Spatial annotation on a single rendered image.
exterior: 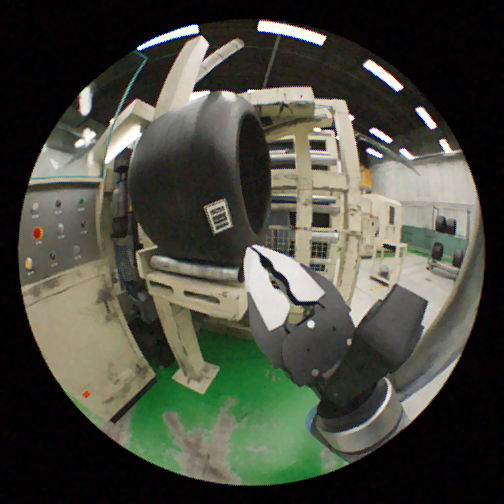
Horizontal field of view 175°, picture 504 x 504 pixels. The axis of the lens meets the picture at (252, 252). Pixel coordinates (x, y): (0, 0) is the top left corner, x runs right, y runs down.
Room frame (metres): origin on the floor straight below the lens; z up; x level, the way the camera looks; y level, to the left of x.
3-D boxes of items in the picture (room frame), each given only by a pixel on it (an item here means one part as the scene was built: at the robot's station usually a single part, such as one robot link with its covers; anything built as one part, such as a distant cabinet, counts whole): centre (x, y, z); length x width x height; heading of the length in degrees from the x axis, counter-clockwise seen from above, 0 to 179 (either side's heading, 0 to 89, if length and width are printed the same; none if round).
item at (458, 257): (1.57, -5.50, 0.96); 1.33 x 0.64 x 1.92; 4
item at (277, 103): (0.79, -0.05, 1.71); 0.61 x 0.25 x 0.15; 74
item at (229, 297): (0.40, 0.19, 0.83); 0.36 x 0.09 x 0.06; 74
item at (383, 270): (1.96, -2.54, 0.40); 0.60 x 0.35 x 0.80; 6
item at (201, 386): (0.59, 0.40, 0.02); 0.27 x 0.27 x 0.04; 74
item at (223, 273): (0.40, 0.19, 0.90); 0.35 x 0.05 x 0.05; 74
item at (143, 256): (0.59, 0.32, 0.90); 0.40 x 0.03 x 0.10; 164
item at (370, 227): (3.94, -3.60, 0.62); 0.91 x 0.58 x 1.25; 96
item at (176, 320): (0.59, 0.40, 1.25); 0.13 x 0.13 x 2.50; 74
